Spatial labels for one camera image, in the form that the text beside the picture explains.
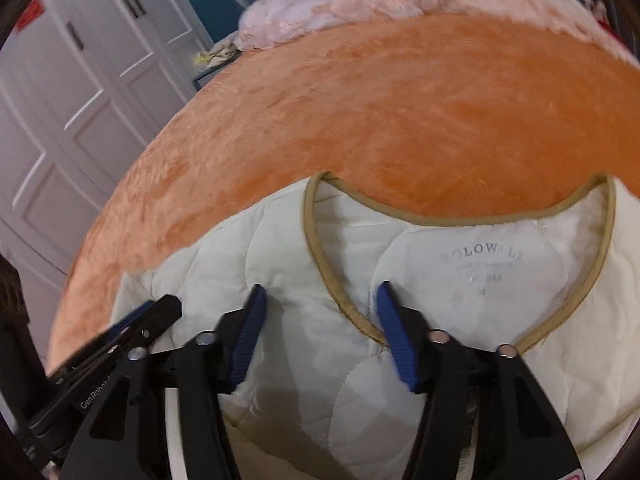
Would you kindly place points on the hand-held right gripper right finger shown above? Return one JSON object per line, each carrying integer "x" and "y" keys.
{"x": 395, "y": 340}

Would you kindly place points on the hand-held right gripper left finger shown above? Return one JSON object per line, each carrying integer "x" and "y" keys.
{"x": 247, "y": 337}

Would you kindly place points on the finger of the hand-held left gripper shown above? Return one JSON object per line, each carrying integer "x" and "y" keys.
{"x": 160, "y": 311}
{"x": 127, "y": 318}

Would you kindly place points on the white quilted jacket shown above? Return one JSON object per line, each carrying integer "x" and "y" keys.
{"x": 450, "y": 300}

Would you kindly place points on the white wardrobe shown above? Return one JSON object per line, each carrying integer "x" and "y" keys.
{"x": 75, "y": 120}

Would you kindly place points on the orange plush blanket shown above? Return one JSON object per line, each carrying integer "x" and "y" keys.
{"x": 375, "y": 110}

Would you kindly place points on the bedside table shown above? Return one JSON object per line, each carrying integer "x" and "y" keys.
{"x": 205, "y": 79}

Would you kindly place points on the yellow cloth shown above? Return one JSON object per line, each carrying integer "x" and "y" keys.
{"x": 217, "y": 52}

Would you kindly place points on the red paper wardrobe decoration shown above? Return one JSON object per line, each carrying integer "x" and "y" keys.
{"x": 31, "y": 14}

